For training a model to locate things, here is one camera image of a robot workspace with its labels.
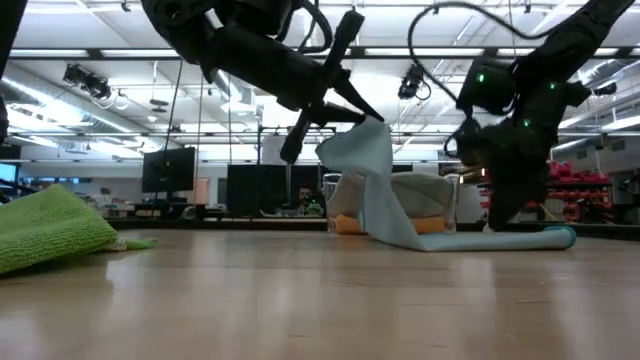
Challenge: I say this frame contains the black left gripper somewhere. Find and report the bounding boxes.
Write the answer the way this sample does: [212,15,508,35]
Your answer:
[209,8,386,165]

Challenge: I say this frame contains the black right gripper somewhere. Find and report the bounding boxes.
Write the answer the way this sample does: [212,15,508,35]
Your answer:
[455,69,592,233]

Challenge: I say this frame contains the clear plastic bin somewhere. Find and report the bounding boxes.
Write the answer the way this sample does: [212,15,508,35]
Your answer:
[322,172,459,236]

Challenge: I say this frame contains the blue microfiber towel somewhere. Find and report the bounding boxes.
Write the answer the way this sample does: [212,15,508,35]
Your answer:
[314,117,577,253]

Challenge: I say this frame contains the grey microfiber towel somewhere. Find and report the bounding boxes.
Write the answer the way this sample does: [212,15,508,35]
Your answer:
[327,172,456,220]

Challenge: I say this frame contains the orange microfiber towel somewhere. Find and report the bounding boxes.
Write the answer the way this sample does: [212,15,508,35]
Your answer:
[333,214,446,236]

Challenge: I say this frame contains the green microfiber towel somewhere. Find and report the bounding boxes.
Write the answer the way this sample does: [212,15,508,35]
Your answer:
[0,183,157,276]

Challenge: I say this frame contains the shelf with red bins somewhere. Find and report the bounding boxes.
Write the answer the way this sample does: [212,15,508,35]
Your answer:
[474,160,615,224]

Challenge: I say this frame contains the black overhead beam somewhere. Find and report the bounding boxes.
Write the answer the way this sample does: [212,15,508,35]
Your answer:
[7,45,640,60]

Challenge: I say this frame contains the person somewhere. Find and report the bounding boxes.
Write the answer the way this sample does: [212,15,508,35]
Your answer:
[294,185,324,217]

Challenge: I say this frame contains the black computer monitor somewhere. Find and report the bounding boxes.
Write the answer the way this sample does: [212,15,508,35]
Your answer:
[141,146,196,201]

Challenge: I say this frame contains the black ceiling-hung camera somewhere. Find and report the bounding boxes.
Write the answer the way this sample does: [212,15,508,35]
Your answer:
[397,63,432,101]

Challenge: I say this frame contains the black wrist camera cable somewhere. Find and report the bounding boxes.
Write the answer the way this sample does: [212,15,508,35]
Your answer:
[277,0,335,55]
[407,1,556,106]

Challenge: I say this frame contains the silver ceiling duct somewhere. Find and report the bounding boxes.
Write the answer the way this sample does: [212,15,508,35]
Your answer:
[199,59,261,119]
[554,59,640,134]

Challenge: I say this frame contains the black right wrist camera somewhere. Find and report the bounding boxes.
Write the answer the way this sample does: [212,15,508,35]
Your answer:
[457,58,516,117]

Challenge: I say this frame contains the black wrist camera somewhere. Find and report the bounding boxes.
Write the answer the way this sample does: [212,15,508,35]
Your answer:
[457,58,516,117]
[214,0,301,39]

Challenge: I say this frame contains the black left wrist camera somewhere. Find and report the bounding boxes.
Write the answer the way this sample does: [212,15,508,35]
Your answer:
[214,0,301,39]

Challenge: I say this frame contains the black metal table frame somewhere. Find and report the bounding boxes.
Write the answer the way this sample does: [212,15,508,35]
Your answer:
[107,217,640,240]

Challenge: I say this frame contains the black hanging cable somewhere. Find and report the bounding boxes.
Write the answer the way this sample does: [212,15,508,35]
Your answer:
[166,58,185,134]

